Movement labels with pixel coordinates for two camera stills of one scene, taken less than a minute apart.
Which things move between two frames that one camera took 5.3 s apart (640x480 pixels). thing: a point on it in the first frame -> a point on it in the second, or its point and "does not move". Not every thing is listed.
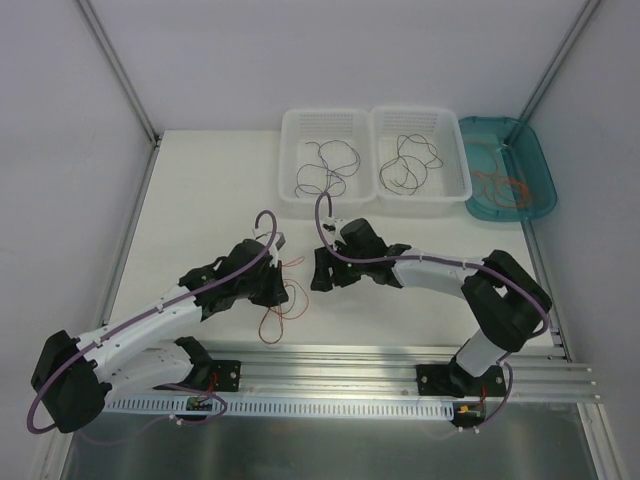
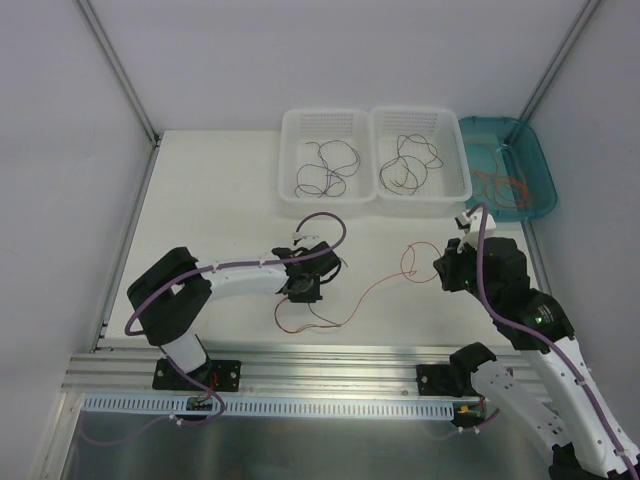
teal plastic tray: x=510 y=177 does not move
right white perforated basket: x=419 y=162 does not move
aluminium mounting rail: x=372 y=373 does not move
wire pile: x=286 y=264 -> x=335 y=324
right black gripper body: x=327 y=273 -> x=447 y=270
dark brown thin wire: x=316 y=165 -> x=327 y=174
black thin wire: x=418 y=143 does not move
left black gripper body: x=270 y=288 -> x=306 y=292
